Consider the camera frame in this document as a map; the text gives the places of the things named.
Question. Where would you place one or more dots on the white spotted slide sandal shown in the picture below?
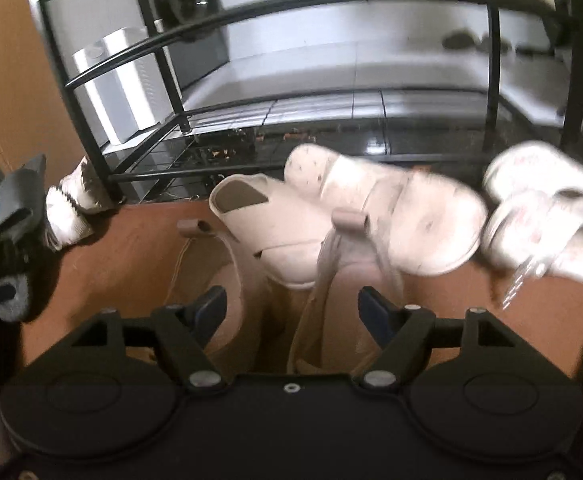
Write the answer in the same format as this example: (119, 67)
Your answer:
(411, 220)

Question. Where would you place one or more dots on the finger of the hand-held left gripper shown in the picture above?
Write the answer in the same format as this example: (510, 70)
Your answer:
(1, 256)

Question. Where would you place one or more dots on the brown cardboard box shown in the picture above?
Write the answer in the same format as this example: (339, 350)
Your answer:
(1, 85)

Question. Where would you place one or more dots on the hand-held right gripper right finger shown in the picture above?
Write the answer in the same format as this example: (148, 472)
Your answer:
(374, 307)

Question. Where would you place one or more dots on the white fuzzy shoe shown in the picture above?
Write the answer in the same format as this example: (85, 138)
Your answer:
(74, 205)

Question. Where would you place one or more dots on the beige clog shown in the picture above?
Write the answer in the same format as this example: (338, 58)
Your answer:
(281, 230)

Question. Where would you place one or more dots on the black metal shoe rack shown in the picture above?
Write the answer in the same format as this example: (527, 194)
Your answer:
(321, 110)

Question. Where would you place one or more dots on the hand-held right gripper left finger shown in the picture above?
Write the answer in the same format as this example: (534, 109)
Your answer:
(211, 306)

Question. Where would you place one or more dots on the black sandal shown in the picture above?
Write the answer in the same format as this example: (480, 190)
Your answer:
(19, 195)

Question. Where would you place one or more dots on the white box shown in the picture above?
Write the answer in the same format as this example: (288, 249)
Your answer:
(104, 95)
(146, 75)

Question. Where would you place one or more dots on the pink lace-up heeled boot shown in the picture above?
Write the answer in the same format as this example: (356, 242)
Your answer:
(236, 290)
(341, 280)

